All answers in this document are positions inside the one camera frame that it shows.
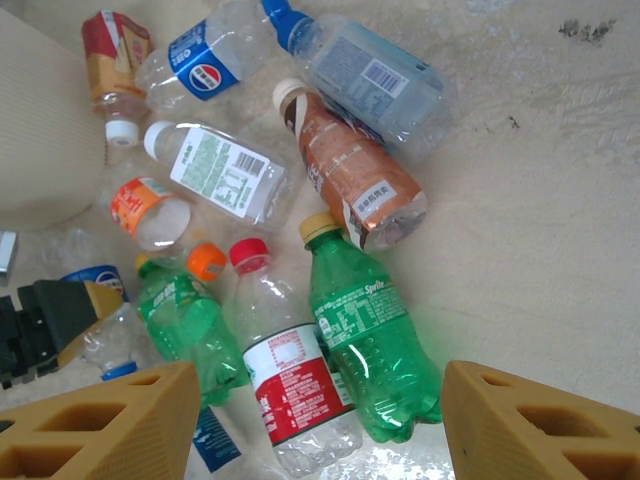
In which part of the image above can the Pepsi label clear bottle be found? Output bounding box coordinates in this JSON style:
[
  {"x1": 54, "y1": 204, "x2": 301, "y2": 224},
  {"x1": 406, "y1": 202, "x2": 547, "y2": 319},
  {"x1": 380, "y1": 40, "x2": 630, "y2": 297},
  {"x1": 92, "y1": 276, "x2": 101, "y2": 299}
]
[
  {"x1": 59, "y1": 264, "x2": 156, "y2": 382},
  {"x1": 133, "y1": 0, "x2": 276, "y2": 117}
]

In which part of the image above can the green Sprite bottle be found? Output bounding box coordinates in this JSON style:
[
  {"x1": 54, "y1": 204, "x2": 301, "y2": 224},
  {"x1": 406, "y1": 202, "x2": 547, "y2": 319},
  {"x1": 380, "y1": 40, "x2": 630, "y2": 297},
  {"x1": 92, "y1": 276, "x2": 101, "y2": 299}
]
[
  {"x1": 134, "y1": 252, "x2": 251, "y2": 409},
  {"x1": 298, "y1": 210, "x2": 444, "y2": 446}
]

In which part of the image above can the light blue label bottle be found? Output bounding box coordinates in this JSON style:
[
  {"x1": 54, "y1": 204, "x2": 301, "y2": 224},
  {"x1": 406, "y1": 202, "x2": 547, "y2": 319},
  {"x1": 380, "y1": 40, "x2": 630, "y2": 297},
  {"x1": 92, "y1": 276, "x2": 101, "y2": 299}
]
[{"x1": 260, "y1": 0, "x2": 454, "y2": 159}]

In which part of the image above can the red yellow label bottle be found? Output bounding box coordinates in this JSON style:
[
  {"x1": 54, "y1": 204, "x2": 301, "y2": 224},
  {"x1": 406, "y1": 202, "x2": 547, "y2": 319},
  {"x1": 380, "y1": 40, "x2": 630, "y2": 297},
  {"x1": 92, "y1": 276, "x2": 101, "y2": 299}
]
[{"x1": 81, "y1": 9, "x2": 154, "y2": 149}]

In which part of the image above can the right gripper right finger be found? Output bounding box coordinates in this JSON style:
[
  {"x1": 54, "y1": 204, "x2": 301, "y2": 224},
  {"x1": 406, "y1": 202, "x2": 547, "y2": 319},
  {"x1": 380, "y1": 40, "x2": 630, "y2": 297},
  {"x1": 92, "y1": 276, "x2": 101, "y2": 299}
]
[{"x1": 440, "y1": 359, "x2": 640, "y2": 480}]

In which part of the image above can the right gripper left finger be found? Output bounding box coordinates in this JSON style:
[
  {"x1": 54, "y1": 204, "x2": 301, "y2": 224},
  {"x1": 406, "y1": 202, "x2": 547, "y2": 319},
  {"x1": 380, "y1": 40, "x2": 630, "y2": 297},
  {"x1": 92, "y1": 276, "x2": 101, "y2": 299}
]
[{"x1": 0, "y1": 360, "x2": 202, "y2": 480}]

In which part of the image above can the orange label orange cap bottle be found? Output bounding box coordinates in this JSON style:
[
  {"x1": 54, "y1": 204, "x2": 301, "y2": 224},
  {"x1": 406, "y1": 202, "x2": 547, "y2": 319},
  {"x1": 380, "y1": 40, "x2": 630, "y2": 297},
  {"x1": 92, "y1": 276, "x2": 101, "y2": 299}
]
[{"x1": 109, "y1": 175, "x2": 229, "y2": 281}]

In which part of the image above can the brown label milk tea bottle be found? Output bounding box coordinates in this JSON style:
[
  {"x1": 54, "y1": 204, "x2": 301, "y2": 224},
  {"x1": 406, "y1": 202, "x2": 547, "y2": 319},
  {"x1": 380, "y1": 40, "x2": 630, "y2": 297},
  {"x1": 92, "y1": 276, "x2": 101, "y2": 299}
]
[{"x1": 272, "y1": 78, "x2": 430, "y2": 253}]

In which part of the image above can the red white label bottle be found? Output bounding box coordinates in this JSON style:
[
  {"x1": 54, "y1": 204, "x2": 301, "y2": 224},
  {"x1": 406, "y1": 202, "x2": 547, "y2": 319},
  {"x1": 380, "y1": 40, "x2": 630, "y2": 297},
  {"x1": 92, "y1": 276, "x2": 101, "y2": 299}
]
[{"x1": 222, "y1": 238, "x2": 364, "y2": 479}]

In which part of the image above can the white green label clear bottle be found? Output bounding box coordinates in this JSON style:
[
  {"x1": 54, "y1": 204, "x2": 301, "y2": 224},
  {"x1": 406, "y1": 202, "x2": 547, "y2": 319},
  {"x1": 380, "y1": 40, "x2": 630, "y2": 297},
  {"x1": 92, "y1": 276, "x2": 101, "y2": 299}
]
[{"x1": 143, "y1": 119, "x2": 301, "y2": 234}]

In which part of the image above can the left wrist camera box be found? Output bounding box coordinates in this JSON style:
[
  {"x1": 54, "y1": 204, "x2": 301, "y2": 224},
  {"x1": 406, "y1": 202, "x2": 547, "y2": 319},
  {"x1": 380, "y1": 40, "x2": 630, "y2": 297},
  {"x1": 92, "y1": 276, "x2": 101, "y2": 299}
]
[{"x1": 0, "y1": 230, "x2": 19, "y2": 287}]

